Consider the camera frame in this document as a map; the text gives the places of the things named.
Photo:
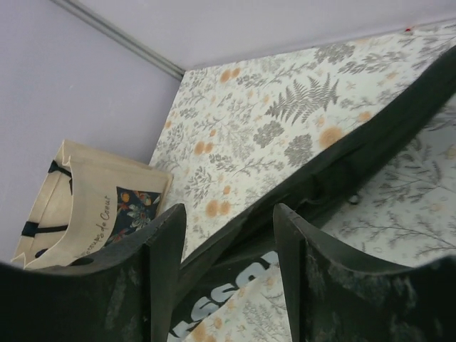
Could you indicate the beige canvas tote bag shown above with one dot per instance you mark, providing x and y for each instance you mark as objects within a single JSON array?
[{"x": 88, "y": 200}]

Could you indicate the black racket cover bag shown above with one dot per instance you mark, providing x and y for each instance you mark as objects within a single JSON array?
[{"x": 316, "y": 190}]

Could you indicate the floral table mat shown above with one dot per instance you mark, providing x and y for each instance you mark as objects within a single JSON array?
[{"x": 236, "y": 132}]

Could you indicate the left aluminium frame post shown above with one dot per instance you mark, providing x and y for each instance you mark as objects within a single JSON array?
[{"x": 82, "y": 12}]

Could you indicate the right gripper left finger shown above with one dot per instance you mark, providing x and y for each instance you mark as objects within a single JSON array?
[{"x": 123, "y": 292}]

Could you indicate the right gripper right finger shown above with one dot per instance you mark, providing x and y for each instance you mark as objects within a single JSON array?
[{"x": 335, "y": 292}]

